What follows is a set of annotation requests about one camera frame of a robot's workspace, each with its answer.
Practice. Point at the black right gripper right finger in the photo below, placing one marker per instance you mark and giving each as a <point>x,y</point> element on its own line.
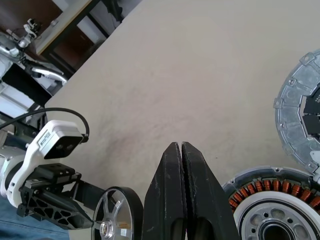
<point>205,200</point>

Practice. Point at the silver motor cover with circuit board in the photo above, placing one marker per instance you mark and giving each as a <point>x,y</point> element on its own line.
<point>290,105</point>

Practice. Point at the black metal frame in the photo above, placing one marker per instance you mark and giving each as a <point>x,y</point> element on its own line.
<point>102,17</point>

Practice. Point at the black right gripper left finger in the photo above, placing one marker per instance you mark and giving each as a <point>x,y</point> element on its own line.
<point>165,195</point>

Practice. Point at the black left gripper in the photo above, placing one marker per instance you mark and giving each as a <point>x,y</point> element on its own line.
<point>52,175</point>

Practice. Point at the blue denim fabric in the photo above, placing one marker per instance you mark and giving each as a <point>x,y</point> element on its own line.
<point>22,225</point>

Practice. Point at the light wooden desk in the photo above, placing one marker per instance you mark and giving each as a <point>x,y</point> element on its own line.
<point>62,27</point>

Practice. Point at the silver background robot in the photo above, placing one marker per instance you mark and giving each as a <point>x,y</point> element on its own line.
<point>10,47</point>

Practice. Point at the motor base with copper windings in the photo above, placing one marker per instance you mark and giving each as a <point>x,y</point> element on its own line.
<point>272,200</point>

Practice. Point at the black-rimmed silver rotor wheel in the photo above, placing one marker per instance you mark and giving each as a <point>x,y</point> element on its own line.
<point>133,200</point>

